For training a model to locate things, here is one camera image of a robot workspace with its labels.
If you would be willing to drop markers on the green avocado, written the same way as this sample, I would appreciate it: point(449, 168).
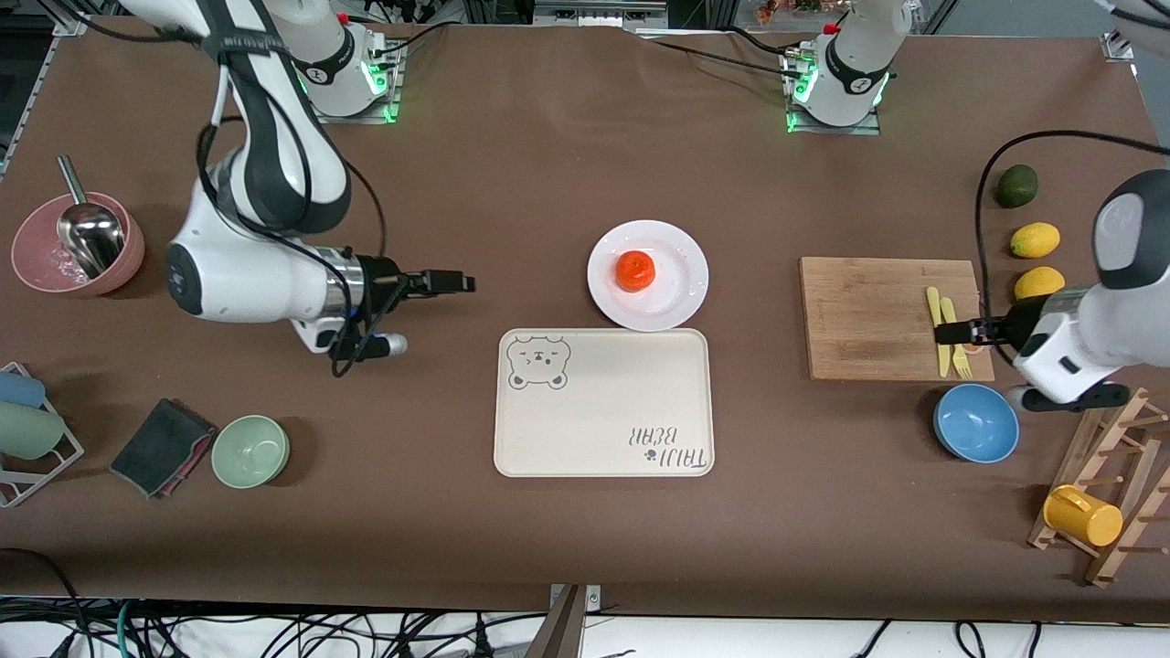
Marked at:
point(1016, 185)

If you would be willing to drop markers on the aluminium frame rail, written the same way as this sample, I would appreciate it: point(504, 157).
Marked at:
point(599, 11)

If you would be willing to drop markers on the cream bear print tray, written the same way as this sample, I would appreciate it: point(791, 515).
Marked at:
point(603, 402)

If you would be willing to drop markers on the yellow plastic knife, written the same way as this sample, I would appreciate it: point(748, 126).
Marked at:
point(934, 306)

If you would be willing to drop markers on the yellow mug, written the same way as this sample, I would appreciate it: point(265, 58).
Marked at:
point(1083, 516)

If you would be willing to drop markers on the orange fruit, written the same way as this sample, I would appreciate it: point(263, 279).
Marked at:
point(635, 271)

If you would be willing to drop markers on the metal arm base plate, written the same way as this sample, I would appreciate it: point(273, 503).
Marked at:
point(868, 128)
point(366, 114)

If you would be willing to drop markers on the yellow lemon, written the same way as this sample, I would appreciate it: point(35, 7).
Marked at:
point(1039, 281)
point(1035, 239)

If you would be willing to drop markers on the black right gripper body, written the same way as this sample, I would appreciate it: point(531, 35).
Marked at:
point(378, 279)

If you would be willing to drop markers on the light green bowl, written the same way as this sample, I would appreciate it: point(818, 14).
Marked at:
point(251, 450)

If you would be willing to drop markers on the clear ice pieces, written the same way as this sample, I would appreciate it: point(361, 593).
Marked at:
point(64, 267)

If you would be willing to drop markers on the wooden peg cup rack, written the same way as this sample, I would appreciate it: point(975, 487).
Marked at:
point(1060, 484)

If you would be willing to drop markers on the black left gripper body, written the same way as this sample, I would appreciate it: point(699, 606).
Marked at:
point(1016, 326)

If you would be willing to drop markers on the yellow plastic fork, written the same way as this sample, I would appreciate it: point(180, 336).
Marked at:
point(951, 311)

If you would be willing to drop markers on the metal table edge bracket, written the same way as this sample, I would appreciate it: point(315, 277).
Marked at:
point(571, 621)

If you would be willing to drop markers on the white round plate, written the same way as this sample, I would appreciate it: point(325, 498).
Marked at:
point(681, 288)

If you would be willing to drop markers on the pink bowl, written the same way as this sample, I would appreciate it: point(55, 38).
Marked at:
point(32, 247)

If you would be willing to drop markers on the wooden cutting board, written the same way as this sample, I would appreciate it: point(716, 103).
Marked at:
point(859, 320)

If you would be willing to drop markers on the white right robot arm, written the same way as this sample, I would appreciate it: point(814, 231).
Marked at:
point(238, 274)

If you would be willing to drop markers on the metal scoop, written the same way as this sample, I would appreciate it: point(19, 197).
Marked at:
point(91, 238)

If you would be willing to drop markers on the dark grey folded cloth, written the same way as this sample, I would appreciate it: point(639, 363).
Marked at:
point(155, 448)

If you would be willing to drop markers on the pale green plate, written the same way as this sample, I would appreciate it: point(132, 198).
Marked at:
point(27, 431)

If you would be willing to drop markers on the blue bowl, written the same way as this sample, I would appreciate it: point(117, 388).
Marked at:
point(976, 423)

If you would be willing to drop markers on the blue cup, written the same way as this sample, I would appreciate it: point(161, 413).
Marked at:
point(18, 390)

